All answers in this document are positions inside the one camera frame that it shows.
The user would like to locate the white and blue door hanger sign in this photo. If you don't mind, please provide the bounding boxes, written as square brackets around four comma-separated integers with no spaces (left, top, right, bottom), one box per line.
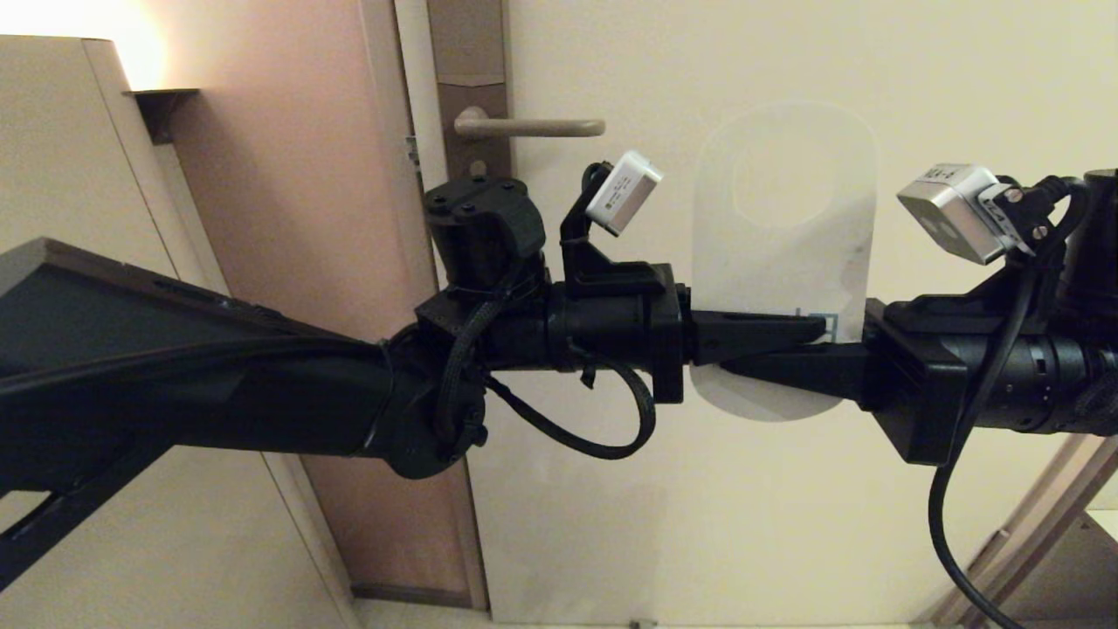
[687,100,880,425]

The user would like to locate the cream white door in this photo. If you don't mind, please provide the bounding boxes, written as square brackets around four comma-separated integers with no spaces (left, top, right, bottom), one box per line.
[395,0,1118,627]

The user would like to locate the brown metal lock plate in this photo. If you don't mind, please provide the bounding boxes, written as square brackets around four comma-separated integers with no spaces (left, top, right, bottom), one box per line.
[425,0,514,181]

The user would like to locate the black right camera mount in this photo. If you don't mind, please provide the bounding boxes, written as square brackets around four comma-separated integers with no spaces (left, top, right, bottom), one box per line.
[883,174,1089,344]

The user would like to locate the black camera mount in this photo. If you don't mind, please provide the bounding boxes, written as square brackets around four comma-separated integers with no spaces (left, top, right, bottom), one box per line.
[558,161,679,299]
[883,174,1089,344]

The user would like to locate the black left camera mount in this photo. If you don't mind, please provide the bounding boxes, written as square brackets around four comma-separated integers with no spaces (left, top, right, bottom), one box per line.
[558,161,679,299]

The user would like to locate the black left camera cable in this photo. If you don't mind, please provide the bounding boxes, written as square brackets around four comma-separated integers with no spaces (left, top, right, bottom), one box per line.
[484,357,659,462]

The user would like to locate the black camera cable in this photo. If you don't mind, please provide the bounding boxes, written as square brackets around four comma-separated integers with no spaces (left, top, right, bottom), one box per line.
[484,357,659,462]
[927,174,1094,629]

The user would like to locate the black right camera cable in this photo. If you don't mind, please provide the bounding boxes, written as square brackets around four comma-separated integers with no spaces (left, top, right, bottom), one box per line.
[927,174,1094,629]

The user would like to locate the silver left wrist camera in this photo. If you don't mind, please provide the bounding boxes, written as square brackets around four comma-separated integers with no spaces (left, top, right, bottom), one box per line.
[584,149,666,238]

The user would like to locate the closet frame hinge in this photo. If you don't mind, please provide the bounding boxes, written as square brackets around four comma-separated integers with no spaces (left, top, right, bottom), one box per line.
[964,529,1011,576]

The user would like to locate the brown closet frame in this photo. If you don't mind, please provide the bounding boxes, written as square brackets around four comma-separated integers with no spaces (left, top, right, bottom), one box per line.
[924,432,1118,629]

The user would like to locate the braided left arm cable sleeve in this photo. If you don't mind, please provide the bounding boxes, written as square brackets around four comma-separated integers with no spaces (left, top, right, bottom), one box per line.
[433,292,495,443]

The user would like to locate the beige metal door handle lever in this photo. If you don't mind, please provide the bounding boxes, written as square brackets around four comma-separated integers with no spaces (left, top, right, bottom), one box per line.
[452,106,607,140]

